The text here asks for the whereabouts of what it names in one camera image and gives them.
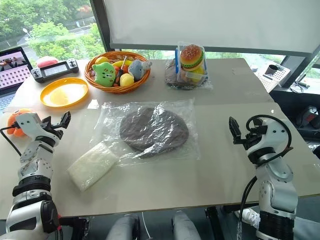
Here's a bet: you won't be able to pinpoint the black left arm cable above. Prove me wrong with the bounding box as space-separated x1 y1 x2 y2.
0 126 22 157

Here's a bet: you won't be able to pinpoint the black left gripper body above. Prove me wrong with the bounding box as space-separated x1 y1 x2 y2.
40 123 65 140

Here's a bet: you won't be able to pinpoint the small yellow lemon toy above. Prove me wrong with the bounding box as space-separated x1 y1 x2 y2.
94 56 110 66

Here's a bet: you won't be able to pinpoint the small clear plastic bag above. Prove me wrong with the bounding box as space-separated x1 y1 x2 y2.
163 57 214 91

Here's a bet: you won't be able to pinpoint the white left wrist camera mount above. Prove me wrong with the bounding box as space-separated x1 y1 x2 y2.
16 112 59 147

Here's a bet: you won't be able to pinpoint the dark window frame post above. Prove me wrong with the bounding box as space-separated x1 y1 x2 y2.
88 0 112 52

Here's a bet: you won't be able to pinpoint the grey shark plush toy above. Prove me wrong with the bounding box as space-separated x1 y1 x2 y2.
127 59 154 82

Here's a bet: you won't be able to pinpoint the black handheld controller with screen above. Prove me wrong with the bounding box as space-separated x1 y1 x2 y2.
30 59 80 84

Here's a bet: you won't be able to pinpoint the large clear plastic bag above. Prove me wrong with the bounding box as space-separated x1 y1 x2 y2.
89 98 202 168

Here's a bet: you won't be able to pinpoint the grey rounded shape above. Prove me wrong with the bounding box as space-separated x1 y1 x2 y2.
105 214 141 240
171 210 201 240

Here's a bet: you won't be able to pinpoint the yellow orange plastic plate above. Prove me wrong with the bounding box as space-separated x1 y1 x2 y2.
39 77 90 109

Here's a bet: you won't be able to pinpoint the black cup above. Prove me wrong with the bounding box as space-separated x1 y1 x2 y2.
264 64 280 77

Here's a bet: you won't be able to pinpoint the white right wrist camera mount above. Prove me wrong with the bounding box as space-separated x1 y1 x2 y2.
246 118 291 161

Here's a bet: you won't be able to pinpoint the white folded plastic packet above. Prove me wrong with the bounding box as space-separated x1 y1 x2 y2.
66 140 120 193

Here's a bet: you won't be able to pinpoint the white shoe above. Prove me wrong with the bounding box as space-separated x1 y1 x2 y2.
234 208 261 225

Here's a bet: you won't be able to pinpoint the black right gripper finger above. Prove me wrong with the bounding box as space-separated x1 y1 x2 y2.
228 116 242 145
250 119 264 131

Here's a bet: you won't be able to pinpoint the white roller screen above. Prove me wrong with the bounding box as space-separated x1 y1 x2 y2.
102 0 320 54

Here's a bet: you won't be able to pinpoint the red pink plush toy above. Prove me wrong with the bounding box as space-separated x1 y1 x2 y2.
35 55 59 69

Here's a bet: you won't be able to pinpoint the green plush toy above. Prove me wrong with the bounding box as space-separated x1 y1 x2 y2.
91 62 119 88

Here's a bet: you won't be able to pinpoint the yellow toy in container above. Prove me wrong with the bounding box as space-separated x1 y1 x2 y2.
191 66 206 80

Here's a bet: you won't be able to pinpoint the black orange screwdriver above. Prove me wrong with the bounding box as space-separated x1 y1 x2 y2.
113 55 129 87

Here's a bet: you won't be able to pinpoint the black cables on side desk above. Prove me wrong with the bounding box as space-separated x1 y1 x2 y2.
289 80 311 95

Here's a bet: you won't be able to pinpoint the clear blue-rimmed plastic container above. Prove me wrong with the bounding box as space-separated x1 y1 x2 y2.
174 41 210 85

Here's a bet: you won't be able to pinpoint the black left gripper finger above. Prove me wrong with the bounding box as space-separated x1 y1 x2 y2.
58 111 72 130
41 115 53 129

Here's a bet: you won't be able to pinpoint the toy hamburger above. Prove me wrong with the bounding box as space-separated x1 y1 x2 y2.
179 43 204 71

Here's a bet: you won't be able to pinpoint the black red power tool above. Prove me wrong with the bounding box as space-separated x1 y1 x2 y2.
295 104 320 131

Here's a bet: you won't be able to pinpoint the orange wicker basket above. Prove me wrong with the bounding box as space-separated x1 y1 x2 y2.
83 51 152 95

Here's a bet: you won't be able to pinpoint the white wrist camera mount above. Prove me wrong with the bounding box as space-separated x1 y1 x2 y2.
16 112 59 147
246 118 291 161

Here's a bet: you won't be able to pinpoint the black table leg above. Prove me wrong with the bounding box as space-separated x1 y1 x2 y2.
204 205 226 240

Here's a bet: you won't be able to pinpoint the open laptop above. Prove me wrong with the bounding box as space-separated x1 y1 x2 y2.
0 46 34 111

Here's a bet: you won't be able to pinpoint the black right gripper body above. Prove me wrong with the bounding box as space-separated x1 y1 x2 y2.
239 129 266 151

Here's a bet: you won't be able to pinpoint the white perforated box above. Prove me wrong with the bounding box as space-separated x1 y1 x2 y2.
255 63 292 92

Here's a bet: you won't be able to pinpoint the orange octopus plush toy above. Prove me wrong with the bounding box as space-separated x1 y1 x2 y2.
5 107 34 137

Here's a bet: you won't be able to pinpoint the yellow banana toy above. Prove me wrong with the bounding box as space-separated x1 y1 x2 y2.
110 59 132 68

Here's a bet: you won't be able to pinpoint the large yellow lemon toy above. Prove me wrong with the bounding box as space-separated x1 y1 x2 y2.
119 72 135 87

